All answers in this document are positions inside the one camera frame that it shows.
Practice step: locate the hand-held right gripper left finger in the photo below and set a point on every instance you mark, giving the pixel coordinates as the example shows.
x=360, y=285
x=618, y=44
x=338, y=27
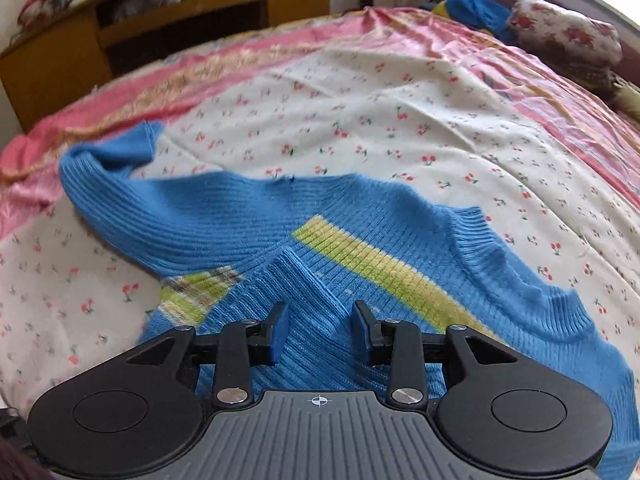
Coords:
x=280, y=332

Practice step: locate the blue knit sweater yellow stripe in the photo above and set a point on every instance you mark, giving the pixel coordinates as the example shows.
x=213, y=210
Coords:
x=350, y=210

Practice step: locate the blue and yellow garment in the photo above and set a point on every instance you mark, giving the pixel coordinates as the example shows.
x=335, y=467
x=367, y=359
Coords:
x=475, y=12

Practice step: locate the beige quilt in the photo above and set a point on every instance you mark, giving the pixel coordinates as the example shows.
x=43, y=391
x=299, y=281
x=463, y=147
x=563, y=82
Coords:
x=629, y=100

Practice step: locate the floral red white pillow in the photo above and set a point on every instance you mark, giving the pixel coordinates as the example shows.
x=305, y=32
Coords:
x=565, y=30

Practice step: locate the brown patterned blanket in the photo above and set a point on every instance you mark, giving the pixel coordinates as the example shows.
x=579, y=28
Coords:
x=595, y=75

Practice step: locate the white cherry print sheet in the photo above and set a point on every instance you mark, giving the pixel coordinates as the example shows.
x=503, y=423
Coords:
x=400, y=110

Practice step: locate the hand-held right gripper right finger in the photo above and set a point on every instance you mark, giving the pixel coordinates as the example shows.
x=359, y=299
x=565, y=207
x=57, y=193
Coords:
x=361, y=332

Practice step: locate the grey plastic bag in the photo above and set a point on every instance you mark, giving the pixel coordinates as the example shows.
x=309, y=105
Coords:
x=145, y=0

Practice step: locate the wooden desk with shelves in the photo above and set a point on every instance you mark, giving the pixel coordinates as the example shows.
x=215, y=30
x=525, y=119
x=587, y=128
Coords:
x=50, y=60

